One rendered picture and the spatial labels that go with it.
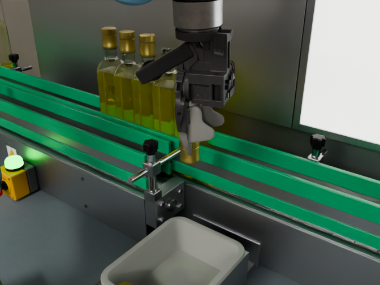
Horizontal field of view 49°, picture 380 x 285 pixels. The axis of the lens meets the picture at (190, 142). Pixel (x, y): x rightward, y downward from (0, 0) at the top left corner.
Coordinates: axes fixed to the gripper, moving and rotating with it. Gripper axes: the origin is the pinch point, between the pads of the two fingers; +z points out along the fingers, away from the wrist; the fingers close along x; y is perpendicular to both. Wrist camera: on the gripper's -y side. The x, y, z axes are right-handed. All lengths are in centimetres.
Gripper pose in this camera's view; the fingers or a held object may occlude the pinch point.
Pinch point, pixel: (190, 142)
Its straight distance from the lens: 73.6
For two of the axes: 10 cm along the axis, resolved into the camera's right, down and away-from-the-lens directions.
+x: 3.4, -4.3, 8.3
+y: 9.4, 1.2, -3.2
